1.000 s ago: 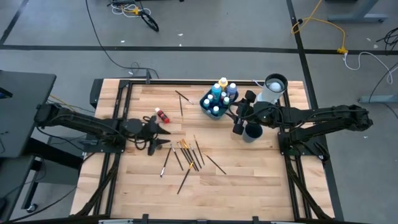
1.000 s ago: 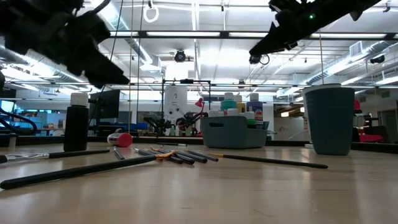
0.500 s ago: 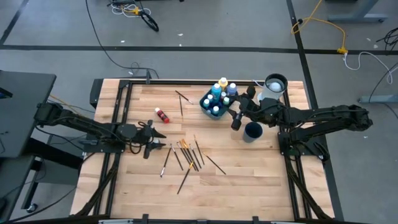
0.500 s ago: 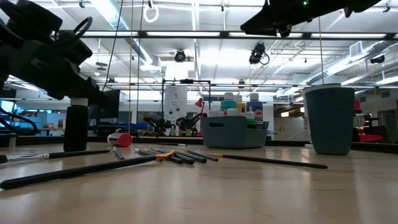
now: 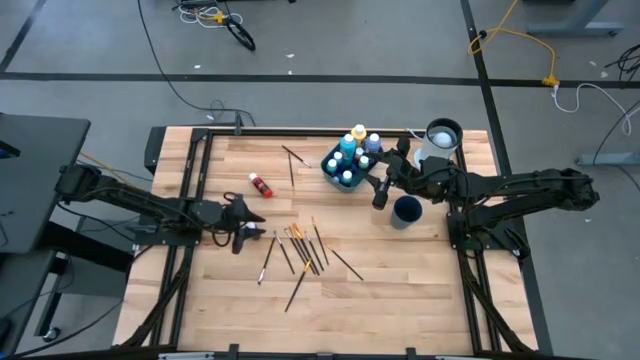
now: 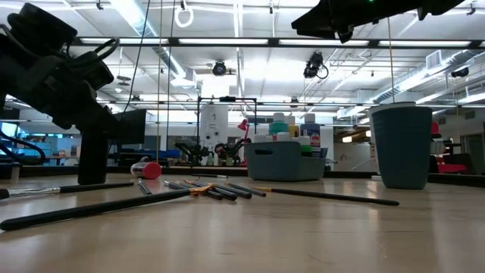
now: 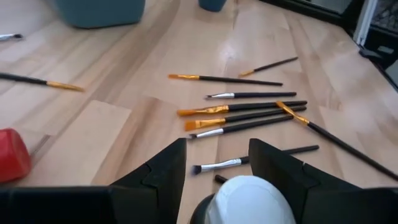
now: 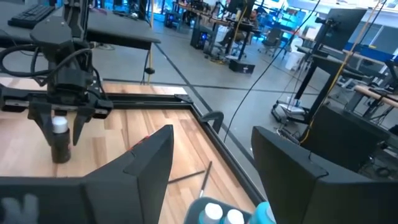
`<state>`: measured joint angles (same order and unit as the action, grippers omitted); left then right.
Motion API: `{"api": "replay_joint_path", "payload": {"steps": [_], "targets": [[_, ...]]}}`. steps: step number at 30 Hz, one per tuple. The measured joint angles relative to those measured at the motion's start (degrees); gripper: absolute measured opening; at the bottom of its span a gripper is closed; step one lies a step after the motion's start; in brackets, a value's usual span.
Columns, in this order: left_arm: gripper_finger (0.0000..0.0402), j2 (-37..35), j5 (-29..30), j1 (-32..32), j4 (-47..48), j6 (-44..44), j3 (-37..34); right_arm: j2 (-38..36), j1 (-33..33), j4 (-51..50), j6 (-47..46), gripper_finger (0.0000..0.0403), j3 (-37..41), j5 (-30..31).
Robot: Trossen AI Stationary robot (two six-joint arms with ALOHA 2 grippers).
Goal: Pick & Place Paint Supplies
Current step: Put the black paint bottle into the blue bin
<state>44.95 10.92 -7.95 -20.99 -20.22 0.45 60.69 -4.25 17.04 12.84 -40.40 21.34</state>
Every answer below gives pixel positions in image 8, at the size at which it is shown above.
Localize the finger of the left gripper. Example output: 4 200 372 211
73 107 94 146
27 104 55 147

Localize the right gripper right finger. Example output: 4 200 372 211
251 125 398 224

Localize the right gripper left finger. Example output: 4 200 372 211
0 124 175 224

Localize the small black paint bottle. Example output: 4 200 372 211
50 116 72 165

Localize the small blue paint bottle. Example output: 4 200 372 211
221 208 245 224

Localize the small teal paint bottle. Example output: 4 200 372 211
198 202 224 224

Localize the black desk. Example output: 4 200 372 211
0 0 161 51

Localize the thin black paintbrush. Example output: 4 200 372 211
198 160 213 198
167 169 206 185

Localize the black keyboard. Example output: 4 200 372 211
7 3 55 29

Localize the grey-teal plastic caddy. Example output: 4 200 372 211
183 195 253 224

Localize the wood-edged table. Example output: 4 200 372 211
354 83 398 110

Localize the black table clamp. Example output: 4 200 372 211
200 111 225 134

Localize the black computer tower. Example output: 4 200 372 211
190 26 213 51

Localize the white bin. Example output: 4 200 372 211
284 37 307 72

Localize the black box on floor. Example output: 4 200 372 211
228 58 256 75

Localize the wooden top office desk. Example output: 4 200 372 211
177 1 259 62

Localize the black monitor on stand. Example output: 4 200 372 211
294 7 368 123

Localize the person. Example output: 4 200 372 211
217 9 259 48

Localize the yellow hanging cable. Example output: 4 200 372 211
144 0 155 85

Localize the long black cable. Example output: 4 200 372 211
223 0 322 142

